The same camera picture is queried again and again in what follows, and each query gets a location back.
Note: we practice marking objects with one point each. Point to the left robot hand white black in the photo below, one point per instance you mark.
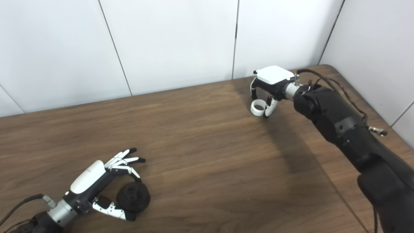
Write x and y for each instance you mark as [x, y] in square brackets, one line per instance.
[86, 177]

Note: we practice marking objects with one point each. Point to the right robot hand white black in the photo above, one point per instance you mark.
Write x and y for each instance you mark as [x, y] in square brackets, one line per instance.
[275, 75]

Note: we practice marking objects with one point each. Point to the round black plastic part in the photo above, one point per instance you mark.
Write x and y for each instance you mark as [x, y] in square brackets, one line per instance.
[138, 200]

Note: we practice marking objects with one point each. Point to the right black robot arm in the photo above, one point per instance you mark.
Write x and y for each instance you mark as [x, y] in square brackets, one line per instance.
[336, 119]

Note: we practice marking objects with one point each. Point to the silver metal connector plug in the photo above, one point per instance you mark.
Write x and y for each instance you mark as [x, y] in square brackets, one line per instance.
[377, 130]

